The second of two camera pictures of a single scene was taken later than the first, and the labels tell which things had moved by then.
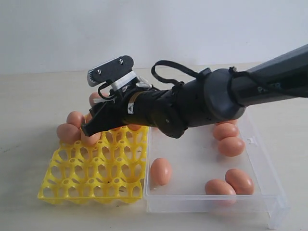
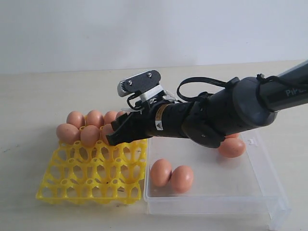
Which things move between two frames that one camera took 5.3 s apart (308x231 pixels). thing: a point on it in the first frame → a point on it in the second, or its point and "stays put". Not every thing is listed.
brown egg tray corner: (75, 118) stays put
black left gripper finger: (104, 117) → (129, 132)
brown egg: (96, 95) → (107, 129)
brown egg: (90, 140) stays put
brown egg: (160, 171) stays put
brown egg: (68, 134) stays put
